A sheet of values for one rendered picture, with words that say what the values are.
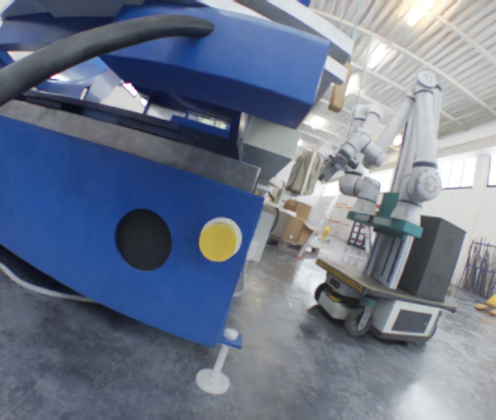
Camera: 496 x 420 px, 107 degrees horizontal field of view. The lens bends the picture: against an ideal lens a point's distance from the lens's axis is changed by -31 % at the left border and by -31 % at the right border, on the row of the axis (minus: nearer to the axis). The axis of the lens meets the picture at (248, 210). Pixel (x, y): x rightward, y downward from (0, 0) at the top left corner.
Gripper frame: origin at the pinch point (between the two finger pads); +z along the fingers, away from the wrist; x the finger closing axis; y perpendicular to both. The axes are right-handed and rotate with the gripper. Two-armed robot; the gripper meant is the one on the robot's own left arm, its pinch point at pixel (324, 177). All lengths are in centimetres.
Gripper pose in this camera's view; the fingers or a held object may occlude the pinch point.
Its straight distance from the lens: 138.7
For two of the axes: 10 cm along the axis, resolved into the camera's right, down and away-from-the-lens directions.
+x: -0.5, 1.3, -9.9
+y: -7.4, -6.7, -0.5
